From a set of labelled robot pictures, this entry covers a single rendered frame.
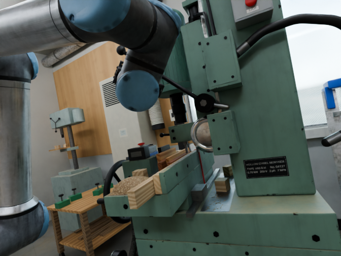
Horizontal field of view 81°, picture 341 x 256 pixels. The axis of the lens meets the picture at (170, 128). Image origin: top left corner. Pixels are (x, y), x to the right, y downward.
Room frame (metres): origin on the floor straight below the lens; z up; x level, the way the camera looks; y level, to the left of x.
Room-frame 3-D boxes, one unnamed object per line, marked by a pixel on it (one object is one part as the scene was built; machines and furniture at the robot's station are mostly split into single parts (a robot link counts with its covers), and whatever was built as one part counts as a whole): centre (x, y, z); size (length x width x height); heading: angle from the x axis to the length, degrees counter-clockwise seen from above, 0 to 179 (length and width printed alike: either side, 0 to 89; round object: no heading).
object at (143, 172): (0.73, 0.14, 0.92); 0.04 x 0.04 x 0.03; 72
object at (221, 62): (0.60, -0.19, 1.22); 0.09 x 0.08 x 0.15; 67
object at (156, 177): (0.79, -0.06, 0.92); 0.60 x 0.02 x 0.05; 157
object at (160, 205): (0.84, 0.06, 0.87); 0.61 x 0.30 x 0.06; 157
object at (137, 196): (0.72, 0.00, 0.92); 0.60 x 0.02 x 0.04; 157
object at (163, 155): (0.81, 0.03, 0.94); 0.16 x 0.02 x 0.08; 157
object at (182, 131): (0.81, -0.07, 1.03); 0.14 x 0.07 x 0.09; 67
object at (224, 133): (0.61, -0.16, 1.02); 0.09 x 0.07 x 0.12; 157
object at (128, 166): (0.87, 0.14, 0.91); 0.15 x 0.14 x 0.09; 157
